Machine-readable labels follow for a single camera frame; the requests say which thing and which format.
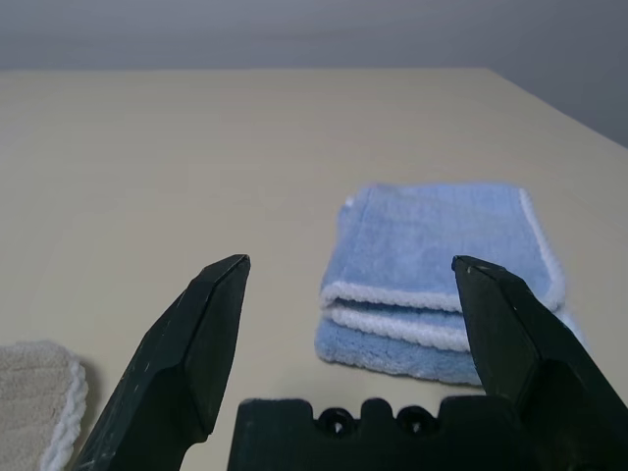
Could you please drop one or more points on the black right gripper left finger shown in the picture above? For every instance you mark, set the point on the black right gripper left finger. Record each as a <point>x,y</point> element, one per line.
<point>167,373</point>

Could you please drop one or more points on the folded blue towel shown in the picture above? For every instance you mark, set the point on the folded blue towel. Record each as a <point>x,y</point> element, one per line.
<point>422,235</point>

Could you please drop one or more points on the beige towel with white trim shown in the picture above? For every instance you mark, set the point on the beige towel with white trim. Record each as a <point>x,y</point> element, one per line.
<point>29,392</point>

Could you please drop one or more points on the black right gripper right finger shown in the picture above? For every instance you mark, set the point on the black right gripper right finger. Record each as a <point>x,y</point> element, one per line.
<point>530,353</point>

